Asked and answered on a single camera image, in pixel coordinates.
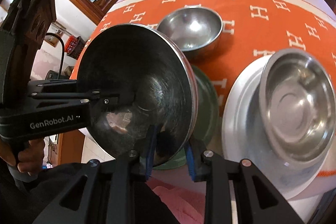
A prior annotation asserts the white large plate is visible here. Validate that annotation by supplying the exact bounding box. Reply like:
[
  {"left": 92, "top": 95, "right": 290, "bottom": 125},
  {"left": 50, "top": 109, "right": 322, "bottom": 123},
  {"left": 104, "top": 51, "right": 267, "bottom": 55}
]
[{"left": 222, "top": 56, "right": 335, "bottom": 200}]

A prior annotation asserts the green plate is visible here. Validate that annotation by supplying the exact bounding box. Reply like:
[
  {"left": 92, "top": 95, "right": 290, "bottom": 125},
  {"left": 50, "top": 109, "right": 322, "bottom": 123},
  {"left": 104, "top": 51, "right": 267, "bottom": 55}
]
[{"left": 148, "top": 66, "right": 219, "bottom": 170}]

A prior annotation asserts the pink steel bowl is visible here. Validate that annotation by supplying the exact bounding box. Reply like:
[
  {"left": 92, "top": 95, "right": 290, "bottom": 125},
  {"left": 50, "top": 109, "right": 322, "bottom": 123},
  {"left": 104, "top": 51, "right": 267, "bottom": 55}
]
[{"left": 90, "top": 23, "right": 198, "bottom": 157}]

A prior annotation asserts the large steel bowl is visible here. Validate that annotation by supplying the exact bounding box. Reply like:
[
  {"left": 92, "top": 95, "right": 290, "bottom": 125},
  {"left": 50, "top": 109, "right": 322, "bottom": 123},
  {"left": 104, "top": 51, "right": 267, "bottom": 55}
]
[{"left": 259, "top": 48, "right": 335, "bottom": 168}]

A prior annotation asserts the blue patterned porcelain plate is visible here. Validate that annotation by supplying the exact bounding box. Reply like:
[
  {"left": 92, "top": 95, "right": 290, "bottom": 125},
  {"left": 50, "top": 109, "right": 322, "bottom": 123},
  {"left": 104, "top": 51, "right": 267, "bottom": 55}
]
[{"left": 234, "top": 68, "right": 325, "bottom": 192}]

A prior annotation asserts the person left hand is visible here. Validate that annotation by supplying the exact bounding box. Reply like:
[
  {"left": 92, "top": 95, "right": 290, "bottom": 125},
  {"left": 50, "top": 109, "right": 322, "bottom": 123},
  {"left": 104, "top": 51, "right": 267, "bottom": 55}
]
[{"left": 1, "top": 139, "right": 45, "bottom": 176}]

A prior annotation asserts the small steel bowl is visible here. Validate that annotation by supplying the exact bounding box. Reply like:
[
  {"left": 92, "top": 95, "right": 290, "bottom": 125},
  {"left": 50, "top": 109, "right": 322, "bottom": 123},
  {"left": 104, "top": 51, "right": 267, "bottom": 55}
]
[{"left": 157, "top": 6, "right": 224, "bottom": 60}]

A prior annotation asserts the orange H-pattern tablecloth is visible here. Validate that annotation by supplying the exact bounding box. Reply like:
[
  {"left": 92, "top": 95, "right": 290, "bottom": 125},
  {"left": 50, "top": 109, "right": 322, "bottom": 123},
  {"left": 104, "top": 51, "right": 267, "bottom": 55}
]
[{"left": 69, "top": 0, "right": 336, "bottom": 177}]

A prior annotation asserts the black cable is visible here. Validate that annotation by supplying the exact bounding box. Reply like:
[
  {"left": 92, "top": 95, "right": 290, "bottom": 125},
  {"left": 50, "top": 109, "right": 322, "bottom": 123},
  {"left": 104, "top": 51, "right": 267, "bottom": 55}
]
[{"left": 44, "top": 32, "right": 66, "bottom": 80}]

